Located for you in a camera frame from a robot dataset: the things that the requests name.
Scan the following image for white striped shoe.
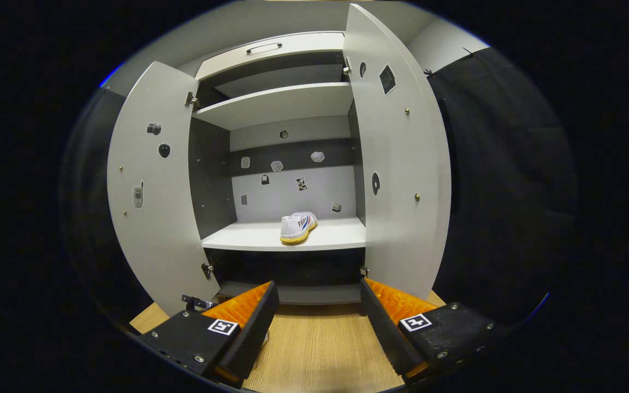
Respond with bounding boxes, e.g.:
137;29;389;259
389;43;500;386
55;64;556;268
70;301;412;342
280;212;318;245

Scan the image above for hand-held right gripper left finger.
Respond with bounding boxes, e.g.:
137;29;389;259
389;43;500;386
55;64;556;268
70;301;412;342
137;281;281;389

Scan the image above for white cabinet door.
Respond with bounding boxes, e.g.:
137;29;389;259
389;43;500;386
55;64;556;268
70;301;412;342
343;3;453;301
107;61;221;317

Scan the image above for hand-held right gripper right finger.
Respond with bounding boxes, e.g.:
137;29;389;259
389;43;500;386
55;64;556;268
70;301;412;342
360;278;513;383

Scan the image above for white cabinet drawer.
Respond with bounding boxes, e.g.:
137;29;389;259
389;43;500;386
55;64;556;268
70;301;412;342
194;32;346;81

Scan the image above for white shoe cabinet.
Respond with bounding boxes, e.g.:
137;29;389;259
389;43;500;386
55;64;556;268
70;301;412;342
186;31;370;306

